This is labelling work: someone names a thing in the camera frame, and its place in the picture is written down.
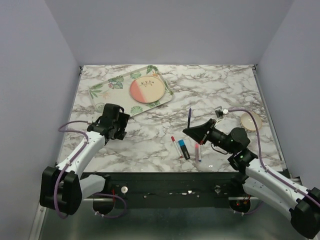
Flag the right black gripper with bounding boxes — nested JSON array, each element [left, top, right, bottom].
[[184, 118, 235, 154]]

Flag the pink pen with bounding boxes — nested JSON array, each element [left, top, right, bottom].
[[195, 143, 199, 162]]

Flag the black marker blue tip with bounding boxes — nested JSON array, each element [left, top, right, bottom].
[[178, 139, 190, 160]]

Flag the dark blue pen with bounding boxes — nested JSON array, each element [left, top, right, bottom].
[[187, 107, 192, 128]]

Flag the white pen red tip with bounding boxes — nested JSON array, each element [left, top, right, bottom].
[[171, 136, 183, 158]]

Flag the white pen blue tip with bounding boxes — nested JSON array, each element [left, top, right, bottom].
[[197, 145, 202, 163]]

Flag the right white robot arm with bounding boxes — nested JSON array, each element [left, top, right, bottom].
[[183, 119, 320, 239]]

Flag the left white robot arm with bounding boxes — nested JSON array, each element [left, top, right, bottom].
[[39, 103, 130, 219]]

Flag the leaf patterned tray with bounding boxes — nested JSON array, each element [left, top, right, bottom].
[[88, 65, 174, 117]]

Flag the small patterned bowl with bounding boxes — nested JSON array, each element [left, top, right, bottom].
[[240, 111, 263, 132]]

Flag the pink cream plate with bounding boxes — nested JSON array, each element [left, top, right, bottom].
[[129, 75, 166, 104]]

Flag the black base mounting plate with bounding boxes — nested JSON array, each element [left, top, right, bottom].
[[79, 171, 266, 209]]

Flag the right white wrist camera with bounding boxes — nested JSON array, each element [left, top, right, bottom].
[[214, 106, 229, 126]]

